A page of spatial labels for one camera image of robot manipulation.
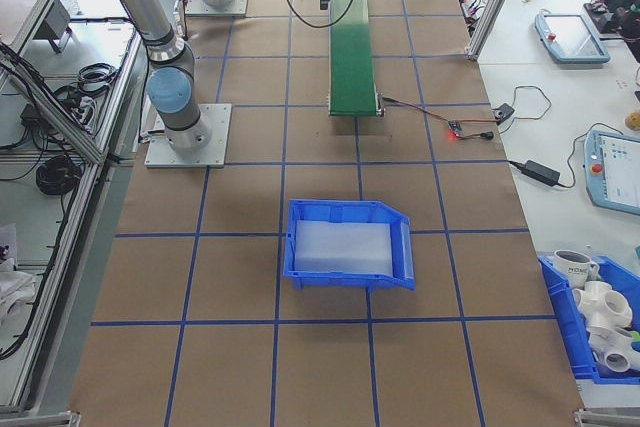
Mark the aluminium corner extrusion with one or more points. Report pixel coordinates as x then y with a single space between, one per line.
35 418
607 418

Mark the grey blue teach pendant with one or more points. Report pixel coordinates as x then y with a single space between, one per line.
617 167
570 37

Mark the white PVC pipe fitting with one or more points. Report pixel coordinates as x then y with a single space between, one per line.
617 357

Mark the green belt conveyor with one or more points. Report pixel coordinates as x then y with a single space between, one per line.
350 47

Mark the small green object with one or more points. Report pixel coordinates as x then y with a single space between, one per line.
636 339

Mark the aluminium profile post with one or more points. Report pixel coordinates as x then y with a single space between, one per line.
492 2

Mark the small black switch box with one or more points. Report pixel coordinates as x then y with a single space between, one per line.
504 111

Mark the white printed mug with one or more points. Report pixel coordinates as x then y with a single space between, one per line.
572 267

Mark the grey metal box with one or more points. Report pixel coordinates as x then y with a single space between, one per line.
52 22

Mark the V-shaped metal bar frame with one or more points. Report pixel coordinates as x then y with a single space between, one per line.
95 152

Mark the small conveyor controller board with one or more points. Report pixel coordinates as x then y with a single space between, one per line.
454 128

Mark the white PVC cross fitting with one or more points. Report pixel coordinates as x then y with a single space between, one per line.
595 302

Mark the blue plastic parts crate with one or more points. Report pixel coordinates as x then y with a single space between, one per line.
562 317

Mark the blue open-front storage bin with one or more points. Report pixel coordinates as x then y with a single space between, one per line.
345 281

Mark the small black power adapter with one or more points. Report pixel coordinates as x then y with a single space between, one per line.
542 172

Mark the black electronics board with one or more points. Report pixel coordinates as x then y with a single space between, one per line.
600 14

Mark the white crumpled cloth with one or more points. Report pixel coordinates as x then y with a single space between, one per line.
12 292

